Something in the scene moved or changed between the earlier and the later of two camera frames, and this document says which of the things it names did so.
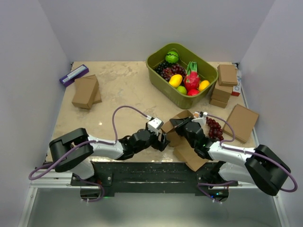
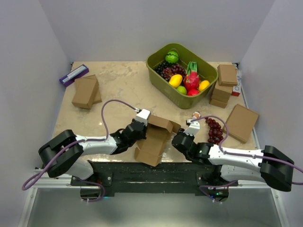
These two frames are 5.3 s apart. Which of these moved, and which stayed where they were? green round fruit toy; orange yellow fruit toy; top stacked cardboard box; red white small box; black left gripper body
Moved: black left gripper body
Stayed: top stacked cardboard box; green round fruit toy; orange yellow fruit toy; red white small box
